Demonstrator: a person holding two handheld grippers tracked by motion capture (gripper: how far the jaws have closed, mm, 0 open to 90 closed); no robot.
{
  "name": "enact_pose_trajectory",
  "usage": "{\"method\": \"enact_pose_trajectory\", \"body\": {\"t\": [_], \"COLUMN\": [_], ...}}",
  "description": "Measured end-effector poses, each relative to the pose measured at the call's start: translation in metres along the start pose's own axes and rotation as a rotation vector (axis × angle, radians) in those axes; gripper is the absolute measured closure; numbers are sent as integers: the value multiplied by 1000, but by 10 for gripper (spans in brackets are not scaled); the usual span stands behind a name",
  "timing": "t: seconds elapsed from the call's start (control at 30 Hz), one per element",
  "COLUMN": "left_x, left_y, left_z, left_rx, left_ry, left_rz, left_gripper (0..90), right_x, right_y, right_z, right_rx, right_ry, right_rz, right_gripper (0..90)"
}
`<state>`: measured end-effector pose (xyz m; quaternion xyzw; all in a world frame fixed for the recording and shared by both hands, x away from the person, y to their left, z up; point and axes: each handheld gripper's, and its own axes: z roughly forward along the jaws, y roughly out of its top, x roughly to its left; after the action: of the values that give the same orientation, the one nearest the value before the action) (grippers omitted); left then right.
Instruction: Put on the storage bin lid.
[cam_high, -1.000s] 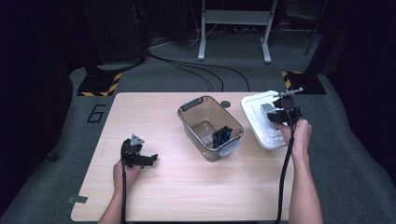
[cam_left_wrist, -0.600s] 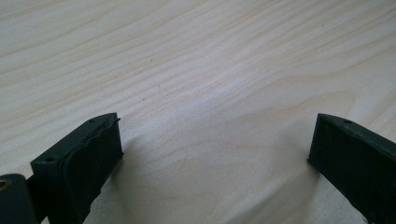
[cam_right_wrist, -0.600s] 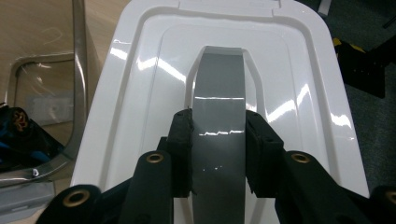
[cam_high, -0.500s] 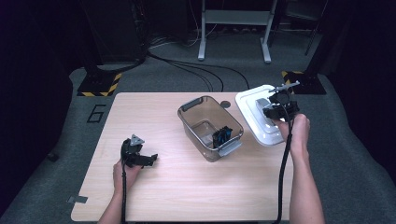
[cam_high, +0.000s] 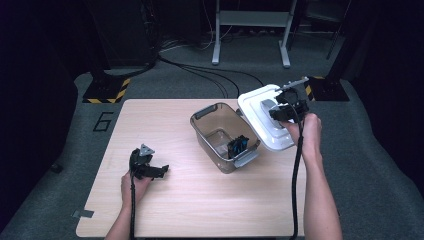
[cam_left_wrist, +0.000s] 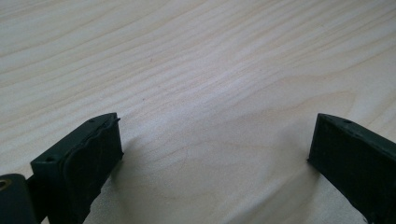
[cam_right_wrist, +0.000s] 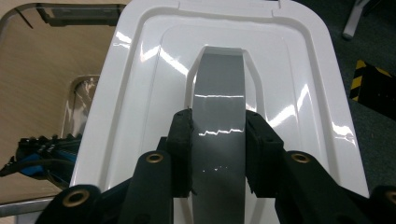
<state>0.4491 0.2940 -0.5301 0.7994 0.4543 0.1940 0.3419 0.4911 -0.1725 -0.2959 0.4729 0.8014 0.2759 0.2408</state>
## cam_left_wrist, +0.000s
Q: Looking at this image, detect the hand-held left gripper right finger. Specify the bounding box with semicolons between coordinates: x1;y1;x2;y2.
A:
306;113;396;224

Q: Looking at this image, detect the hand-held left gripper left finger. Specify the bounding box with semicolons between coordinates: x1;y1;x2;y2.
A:
30;112;124;224

